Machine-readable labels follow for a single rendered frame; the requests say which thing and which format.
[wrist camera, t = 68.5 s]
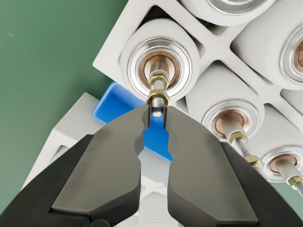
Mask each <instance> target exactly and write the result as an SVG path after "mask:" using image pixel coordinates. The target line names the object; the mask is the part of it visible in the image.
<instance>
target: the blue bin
mask: <svg viewBox="0 0 303 227"><path fill-rule="evenodd" d="M143 104H146V102H145V101H143V100H141V99H139V98H138V97H136V96H135V95H134V94H133V93H132V92H131V91H129V90H128V89H126V88H125V87H123V86H122V85H120V84H119V83H117V82H116V81H113V82H112V83H111V84H110V86H109V87H108V89H107V90H106V92H105V93H104V95H103V96H102V98H101V99H100V101H99V103H98V104H97V106H96V107H95V109H94V110H93V113H92V114H93V117H94V118H95V119H96V120H98V121H100V122H102V123H103V124H105V125H106V124H107V123H109V122H110V121H112V120H113V119H115V118H117V117H119V116H121V115H123V114H125V113H127V112H129V111H131V110H133V109H135V108H137V107H139V106H141V105H143ZM168 139H169V134H168V132H167V131H166V129H163V114H162V115H161V116H159V117H156V116H153V115H152V114H151V124H150V128H148V129H147V130H146V131H145V132H144V148H146V149H148V150H150V151H151V152H153V153H155V154H156V155H158V156H160V157H162V158H163V159H165V160H167V161H168V162H170V163H171V161H172V160H173V158H172V156H171V154H170V153H169V152H168Z"/></svg>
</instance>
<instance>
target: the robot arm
mask: <svg viewBox="0 0 303 227"><path fill-rule="evenodd" d="M151 108H152V106H149V105H146V104H143V105H141V106H139V107H137V108H135V109H133V110H131V111H129V112H127V113H125V114H123V115H121V116H119V117H117V118H115V119H113V120H112V121H110V122H109V123H107V124H106V125H105V126H103V127H102V128H101V129H99V130H98V131H97V132H96V133H94V134H93V135H92V134H87V135H86V136H84V137H83V138H82V139H81V140H79V141H78V142H77V143H76V144H75V145H73V146H72V147H71V148H70V149H68V150H67V151H66V152H64V153H63V154H62V155H61V156H60V157H59V158H57V159H56V160H55V161H54V162H52V163H51V164H50V165H49V166H47V167H46V168H45V169H44V170H42V171H41V172H40V173H39V174H38V175H36V176H35V177H34V178H33V179H32V180H31V181H30V182H29V183H28V184H27V185H26V186H25V187H24V188H23V189H22V190H21V191H20V192H19V193H18V194H17V195H16V196H15V197H14V199H13V200H12V201H11V202H10V203H9V205H8V206H7V207H6V208H5V209H4V211H3V212H2V213H1V215H0V227H114V226H115V225H117V224H119V223H120V222H122V221H124V220H126V219H128V218H129V217H131V216H133V215H134V214H135V213H136V212H137V211H138V208H139V202H140V194H141V161H140V159H139V158H138V155H139V154H140V153H141V152H142V151H143V149H144V132H145V131H146V130H147V129H148V128H150V124H151ZM163 129H166V131H167V132H168V134H169V139H168V152H169V153H170V154H171V156H172V158H173V160H172V161H171V163H170V169H169V177H168V186H167V209H168V212H169V214H170V216H171V217H172V218H173V219H175V220H176V221H177V222H179V223H180V224H182V225H183V226H184V227H303V221H302V220H301V218H300V217H299V216H298V214H297V213H296V212H295V210H294V209H293V208H292V207H291V206H290V204H289V203H288V202H287V201H286V200H285V198H284V197H283V196H282V195H281V194H280V193H279V192H278V191H277V190H276V189H275V187H274V186H272V185H271V184H270V183H269V182H268V181H267V180H266V179H265V178H264V177H263V176H262V175H261V174H260V173H259V172H258V171H257V170H256V169H255V168H254V167H253V166H252V165H251V164H250V163H249V162H248V161H247V160H246V159H245V158H244V157H243V156H242V155H240V154H239V153H238V152H237V151H236V150H235V149H234V148H233V147H232V146H231V145H230V144H229V143H228V142H225V141H220V140H219V139H218V138H217V137H216V136H215V135H214V134H213V133H212V132H211V131H209V130H208V129H207V128H206V127H205V126H203V125H202V124H201V123H199V122H198V121H196V120H195V119H193V118H191V117H190V116H188V115H186V114H185V113H183V112H182V111H180V110H178V109H177V108H175V107H174V106H166V107H164V113H163Z"/></svg>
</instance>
